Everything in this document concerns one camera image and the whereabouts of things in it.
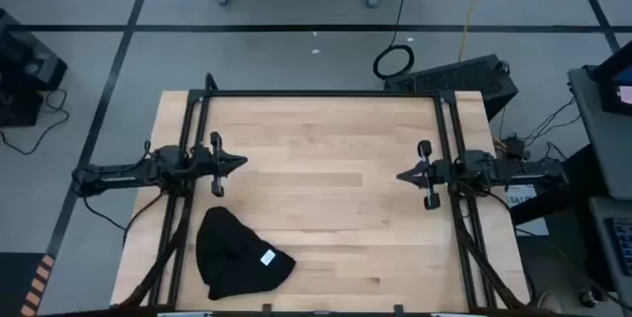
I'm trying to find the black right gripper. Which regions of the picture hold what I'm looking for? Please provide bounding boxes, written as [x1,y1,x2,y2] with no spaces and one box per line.
[396,139,455,211]

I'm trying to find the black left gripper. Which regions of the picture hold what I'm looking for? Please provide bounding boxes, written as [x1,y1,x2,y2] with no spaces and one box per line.
[190,130,249,198]

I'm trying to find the black towel with white tag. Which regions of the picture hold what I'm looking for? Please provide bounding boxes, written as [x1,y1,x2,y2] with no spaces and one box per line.
[195,205,297,302]

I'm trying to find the black power adapter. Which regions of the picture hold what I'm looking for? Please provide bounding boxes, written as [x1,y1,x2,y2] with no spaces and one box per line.
[502,132,527,161]

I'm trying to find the black computer tower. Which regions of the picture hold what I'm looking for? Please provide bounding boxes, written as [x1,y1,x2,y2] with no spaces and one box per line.
[383,53,519,121]

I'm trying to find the white paper sign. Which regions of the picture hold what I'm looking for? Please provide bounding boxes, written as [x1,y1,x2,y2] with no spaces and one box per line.
[506,184,550,237]

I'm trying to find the person's shoe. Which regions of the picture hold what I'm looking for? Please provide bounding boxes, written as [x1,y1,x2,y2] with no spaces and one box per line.
[535,292,563,314]

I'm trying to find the grey side desk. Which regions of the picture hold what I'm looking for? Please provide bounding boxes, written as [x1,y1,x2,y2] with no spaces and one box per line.
[567,63,632,200]

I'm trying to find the grey keyboard cart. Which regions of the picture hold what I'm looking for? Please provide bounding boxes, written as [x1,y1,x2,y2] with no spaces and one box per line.
[588,196,632,303]

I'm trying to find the black computer monitor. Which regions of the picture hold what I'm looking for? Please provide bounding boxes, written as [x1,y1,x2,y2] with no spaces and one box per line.
[591,40,632,118]

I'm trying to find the black equipment box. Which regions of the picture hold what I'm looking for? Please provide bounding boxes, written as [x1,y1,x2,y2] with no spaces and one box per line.
[0,8,69,128]

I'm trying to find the black hazard-striped floor mat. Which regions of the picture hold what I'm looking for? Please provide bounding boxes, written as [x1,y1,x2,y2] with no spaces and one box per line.
[0,251,57,317]

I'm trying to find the hanging black cable with coil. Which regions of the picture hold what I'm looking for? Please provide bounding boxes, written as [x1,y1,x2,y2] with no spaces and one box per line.
[372,0,416,81]

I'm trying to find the black aluminium table frame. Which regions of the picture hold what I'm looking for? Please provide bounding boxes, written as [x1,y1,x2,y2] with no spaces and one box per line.
[118,73,532,311]

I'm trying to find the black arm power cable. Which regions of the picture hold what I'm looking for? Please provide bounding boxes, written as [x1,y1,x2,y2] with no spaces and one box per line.
[81,189,169,248]

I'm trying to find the hanging yellow cable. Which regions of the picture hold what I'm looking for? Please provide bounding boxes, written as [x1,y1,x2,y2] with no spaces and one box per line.
[457,0,493,63]

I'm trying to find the thin black floor cable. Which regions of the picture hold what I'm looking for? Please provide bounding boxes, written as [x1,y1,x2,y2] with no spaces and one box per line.
[0,88,71,156]

